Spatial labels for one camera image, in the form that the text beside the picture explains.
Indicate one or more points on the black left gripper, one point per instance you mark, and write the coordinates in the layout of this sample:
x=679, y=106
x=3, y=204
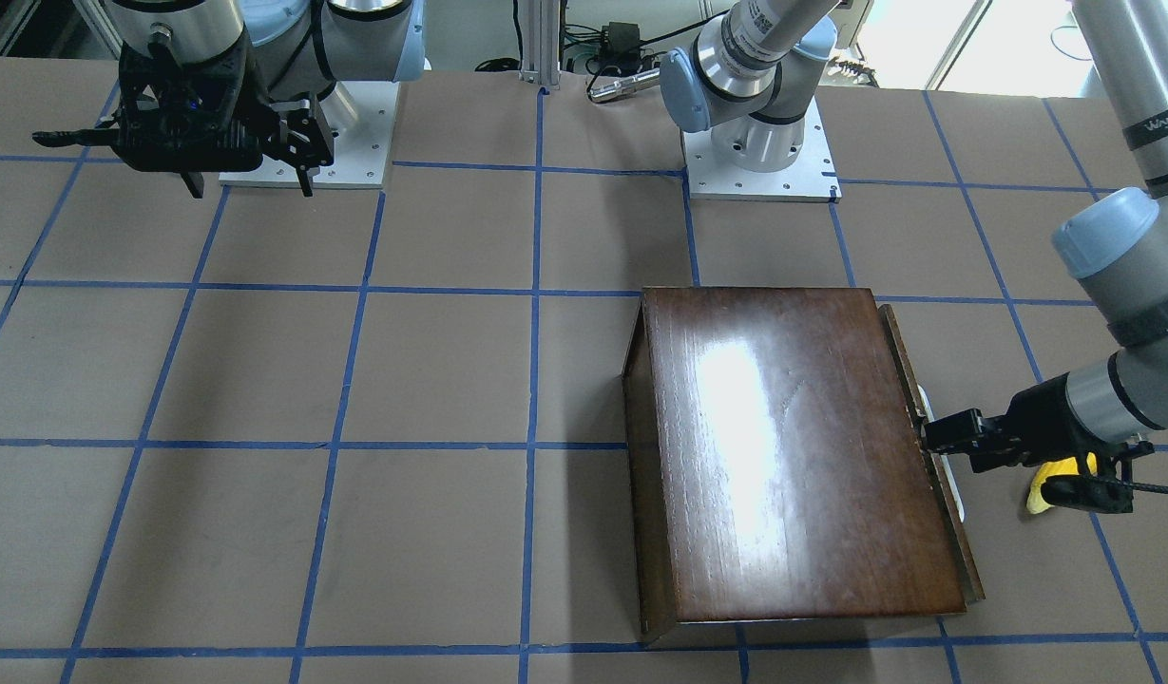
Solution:
x=1038, y=415

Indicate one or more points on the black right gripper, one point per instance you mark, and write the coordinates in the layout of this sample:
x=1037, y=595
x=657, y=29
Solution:
x=299, y=135

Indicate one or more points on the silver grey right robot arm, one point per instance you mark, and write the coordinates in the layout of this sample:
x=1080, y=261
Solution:
x=352, y=55

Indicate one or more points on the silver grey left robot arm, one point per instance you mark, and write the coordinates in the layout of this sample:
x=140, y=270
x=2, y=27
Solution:
x=1117, y=249

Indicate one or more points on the dark wooden drawer cabinet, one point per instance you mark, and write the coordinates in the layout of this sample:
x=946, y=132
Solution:
x=779, y=482

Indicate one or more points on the aluminium frame post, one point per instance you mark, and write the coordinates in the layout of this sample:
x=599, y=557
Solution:
x=540, y=36

